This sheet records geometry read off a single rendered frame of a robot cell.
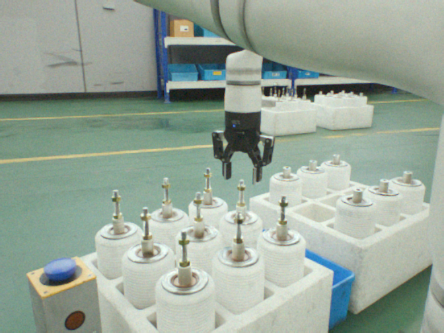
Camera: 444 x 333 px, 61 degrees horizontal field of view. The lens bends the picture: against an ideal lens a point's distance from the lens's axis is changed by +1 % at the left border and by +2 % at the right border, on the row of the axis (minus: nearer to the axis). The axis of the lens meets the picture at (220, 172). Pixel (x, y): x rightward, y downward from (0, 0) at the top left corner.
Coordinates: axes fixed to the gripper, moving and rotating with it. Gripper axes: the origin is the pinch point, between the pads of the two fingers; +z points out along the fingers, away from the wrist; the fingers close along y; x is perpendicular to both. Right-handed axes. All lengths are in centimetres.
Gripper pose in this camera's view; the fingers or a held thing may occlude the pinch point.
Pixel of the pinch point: (241, 175)
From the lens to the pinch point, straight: 81.2
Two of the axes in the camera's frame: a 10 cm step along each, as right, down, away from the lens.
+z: 0.0, 9.5, 3.0
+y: 8.7, 1.5, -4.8
